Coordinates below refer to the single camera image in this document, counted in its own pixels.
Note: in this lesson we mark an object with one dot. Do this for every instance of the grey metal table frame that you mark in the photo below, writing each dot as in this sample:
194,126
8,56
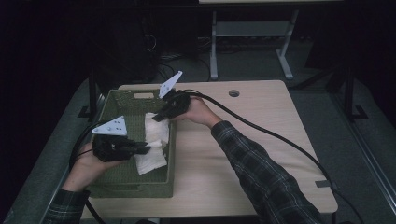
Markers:
252,29

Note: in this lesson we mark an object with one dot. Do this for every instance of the white cloth with brown print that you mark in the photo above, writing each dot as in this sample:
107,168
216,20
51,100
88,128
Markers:
154,140

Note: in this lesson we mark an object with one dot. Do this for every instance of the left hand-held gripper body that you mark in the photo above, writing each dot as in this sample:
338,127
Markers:
112,149

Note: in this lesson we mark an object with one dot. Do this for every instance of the aluminium rail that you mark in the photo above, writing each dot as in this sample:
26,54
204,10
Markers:
59,183
367,149

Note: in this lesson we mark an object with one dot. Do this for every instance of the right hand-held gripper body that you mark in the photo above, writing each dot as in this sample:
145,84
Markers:
177,104

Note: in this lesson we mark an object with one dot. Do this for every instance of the person's right hand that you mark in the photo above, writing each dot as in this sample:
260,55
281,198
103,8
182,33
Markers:
199,113

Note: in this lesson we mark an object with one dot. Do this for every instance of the green woven basket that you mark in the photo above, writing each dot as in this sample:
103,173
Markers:
124,177

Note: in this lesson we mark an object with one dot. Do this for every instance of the person's left hand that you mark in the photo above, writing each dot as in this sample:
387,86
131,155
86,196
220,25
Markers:
84,171

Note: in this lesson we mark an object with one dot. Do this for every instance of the black metal stand post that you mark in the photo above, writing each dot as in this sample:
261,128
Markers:
92,93
350,93

